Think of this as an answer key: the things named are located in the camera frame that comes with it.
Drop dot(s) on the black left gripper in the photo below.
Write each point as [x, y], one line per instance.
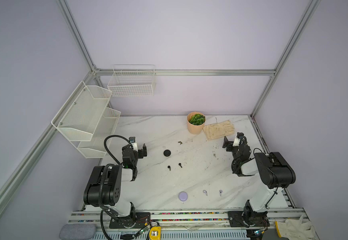
[141, 151]

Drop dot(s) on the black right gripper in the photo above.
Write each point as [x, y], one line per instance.
[229, 144]

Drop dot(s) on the purple earbud charging case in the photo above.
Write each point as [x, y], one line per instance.
[183, 196]

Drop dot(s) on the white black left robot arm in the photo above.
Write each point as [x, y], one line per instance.
[103, 189]

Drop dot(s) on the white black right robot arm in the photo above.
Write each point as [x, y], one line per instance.
[274, 171]

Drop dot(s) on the black round charging case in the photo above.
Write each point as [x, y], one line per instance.
[167, 153]

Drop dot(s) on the white mesh lower shelf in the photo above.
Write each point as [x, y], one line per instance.
[106, 127]

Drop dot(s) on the white mesh shelf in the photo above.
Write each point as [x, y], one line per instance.
[79, 122]
[106, 127]

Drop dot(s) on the orange pot with green plant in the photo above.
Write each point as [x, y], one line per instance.
[195, 122]

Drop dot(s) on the white mesh upper shelf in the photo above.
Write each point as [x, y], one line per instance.
[79, 122]

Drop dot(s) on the yellow tag box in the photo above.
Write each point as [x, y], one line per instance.
[155, 233]

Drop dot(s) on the white glove yellow cuff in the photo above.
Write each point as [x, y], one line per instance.
[295, 229]

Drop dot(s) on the grey sponge pad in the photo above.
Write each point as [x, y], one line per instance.
[77, 232]

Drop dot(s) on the white wire basket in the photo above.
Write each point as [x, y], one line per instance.
[133, 80]

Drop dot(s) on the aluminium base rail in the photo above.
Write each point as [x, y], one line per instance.
[233, 219]

